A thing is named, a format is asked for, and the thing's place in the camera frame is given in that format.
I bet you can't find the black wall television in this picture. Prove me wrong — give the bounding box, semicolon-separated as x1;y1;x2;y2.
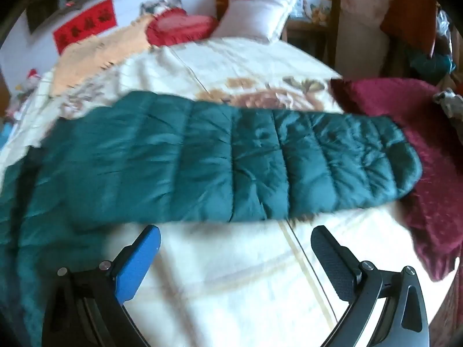
25;0;124;35

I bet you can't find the peach frilled pillow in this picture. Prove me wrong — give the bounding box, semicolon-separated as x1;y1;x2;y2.
51;14;157;97

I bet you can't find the red wall banner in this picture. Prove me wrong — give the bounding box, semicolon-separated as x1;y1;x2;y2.
52;0;117;55

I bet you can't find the plush toy with red hat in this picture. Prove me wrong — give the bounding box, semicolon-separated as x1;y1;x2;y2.
14;69;41;96

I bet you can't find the black-and-white wall picture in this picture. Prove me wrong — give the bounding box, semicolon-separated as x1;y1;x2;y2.
139;0;186;16

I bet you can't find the white pillow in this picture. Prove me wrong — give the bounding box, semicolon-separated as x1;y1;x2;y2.
210;0;299;43

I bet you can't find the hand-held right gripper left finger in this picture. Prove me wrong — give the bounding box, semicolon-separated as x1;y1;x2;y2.
41;225;161;347

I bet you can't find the teal cloth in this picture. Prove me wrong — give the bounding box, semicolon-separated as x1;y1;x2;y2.
408;48;457;76

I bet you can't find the red-brown wooden board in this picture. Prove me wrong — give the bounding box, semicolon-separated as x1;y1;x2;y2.
380;0;439;58

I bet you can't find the cream floral bed blanket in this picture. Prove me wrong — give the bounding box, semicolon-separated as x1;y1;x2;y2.
0;38;457;347

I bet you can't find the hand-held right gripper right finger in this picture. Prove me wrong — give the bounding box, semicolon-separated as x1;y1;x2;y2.
310;225;431;347

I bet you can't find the red ruffled cushion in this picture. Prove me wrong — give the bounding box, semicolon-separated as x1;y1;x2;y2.
146;7;220;47

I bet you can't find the wooden chair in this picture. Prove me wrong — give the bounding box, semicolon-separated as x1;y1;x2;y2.
281;0;343;66

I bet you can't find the grey and white cloth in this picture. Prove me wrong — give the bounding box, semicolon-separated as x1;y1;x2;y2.
433;88;463;128

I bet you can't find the green quilted jacket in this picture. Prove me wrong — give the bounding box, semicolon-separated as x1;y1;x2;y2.
0;90;424;337

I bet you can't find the maroon blanket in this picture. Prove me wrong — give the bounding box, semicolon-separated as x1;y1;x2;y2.
330;77;463;283

